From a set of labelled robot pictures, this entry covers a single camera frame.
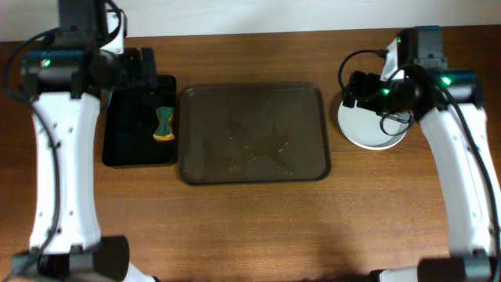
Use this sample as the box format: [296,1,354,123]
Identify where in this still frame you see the pale blue plate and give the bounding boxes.
[337,104,408,150]

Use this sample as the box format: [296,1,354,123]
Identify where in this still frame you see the green and yellow sponge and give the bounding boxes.
[153,107,175,142]

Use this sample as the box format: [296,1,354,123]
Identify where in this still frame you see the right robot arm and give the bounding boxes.
[337,26,500,282]

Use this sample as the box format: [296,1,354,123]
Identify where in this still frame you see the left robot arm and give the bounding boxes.
[4,1,150,281]

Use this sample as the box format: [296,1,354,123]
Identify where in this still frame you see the black plastic tray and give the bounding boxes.
[102,75,177,168]

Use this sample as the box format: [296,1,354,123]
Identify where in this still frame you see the brown plastic serving tray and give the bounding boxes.
[177,82,331,186]

